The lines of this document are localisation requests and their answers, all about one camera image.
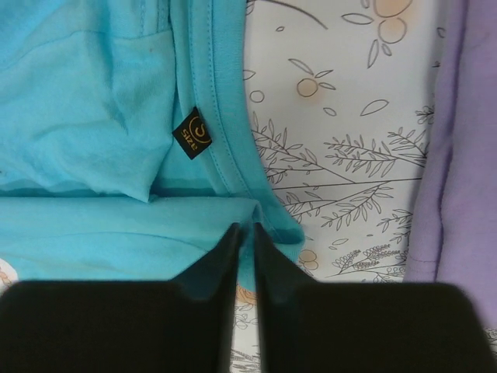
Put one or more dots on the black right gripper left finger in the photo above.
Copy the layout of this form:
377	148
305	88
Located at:
181	325

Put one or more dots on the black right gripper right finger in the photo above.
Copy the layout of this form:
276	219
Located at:
310	326

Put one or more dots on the teal t shirt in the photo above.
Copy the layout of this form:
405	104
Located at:
126	147

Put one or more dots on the folded purple t shirt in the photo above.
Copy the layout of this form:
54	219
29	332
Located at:
453	237

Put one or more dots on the floral patterned table mat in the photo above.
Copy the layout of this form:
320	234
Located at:
340	97

